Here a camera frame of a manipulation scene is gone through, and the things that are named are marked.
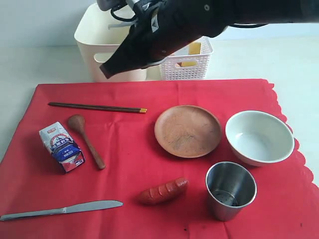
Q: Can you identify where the silver table knife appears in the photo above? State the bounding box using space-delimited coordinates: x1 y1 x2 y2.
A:
0 200 123 221

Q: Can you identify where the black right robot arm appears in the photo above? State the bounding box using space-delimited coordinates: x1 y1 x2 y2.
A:
97 0 319 78

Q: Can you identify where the round wooden plate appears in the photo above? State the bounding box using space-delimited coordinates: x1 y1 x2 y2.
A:
154 105 222 158

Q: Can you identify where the yellow cake wedge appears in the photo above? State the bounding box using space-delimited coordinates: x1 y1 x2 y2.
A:
179 42 201 67

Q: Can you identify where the stainless steel cup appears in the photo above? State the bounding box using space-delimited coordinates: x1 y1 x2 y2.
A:
205 161 257 222

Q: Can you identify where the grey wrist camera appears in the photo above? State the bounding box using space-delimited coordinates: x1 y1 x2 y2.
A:
97 0 127 11

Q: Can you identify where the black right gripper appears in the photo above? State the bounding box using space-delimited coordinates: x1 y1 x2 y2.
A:
100 0 224 79

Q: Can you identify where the brown wooden spoon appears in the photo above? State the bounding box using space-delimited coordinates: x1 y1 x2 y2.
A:
67 115 106 170

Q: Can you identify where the small milk carton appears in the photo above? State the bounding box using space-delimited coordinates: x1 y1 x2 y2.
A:
39 121 85 173

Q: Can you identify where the dark wooden chopstick lower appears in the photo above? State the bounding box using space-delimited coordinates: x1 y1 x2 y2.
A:
59 106 147 114

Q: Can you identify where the red tablecloth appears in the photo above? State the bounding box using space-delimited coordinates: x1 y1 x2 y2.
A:
0 79 319 239

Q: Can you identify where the white ceramic bowl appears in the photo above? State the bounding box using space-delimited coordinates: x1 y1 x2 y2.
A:
225 110 295 167

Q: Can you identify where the dark wooden chopstick upper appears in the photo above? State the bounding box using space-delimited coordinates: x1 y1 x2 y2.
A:
48 102 148 112

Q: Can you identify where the cream plastic storage bin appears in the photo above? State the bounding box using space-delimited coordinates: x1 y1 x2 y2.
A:
74 3 147 82

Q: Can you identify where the white perforated plastic basket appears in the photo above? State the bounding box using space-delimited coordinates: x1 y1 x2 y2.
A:
159 37 213 80

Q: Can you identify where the dark wooden chopstick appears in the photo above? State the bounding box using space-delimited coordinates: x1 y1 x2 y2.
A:
48 102 148 112
59 106 147 114

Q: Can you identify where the red sausage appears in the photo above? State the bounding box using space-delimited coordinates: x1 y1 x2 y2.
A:
137 177 188 205

